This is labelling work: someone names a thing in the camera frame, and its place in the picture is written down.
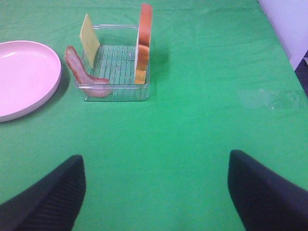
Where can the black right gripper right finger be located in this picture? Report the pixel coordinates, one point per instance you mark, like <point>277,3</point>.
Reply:
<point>264,200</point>

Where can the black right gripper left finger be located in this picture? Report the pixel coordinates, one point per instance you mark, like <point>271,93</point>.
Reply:
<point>51,204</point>

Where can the wavy bacon strip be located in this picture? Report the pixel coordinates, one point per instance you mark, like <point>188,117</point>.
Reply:
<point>82,77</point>

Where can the green tablecloth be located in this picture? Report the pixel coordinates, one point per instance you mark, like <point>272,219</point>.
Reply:
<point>219,80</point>

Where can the pink round plate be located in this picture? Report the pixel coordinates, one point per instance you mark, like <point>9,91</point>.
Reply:
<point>30,73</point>

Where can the clear right plastic container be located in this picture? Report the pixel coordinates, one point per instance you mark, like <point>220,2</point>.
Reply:
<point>115,61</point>

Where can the yellow cheese slice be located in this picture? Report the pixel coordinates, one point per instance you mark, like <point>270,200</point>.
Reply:
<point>89,40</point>

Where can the upright toast bread slice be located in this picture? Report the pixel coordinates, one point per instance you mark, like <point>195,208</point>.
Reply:
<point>142,53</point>

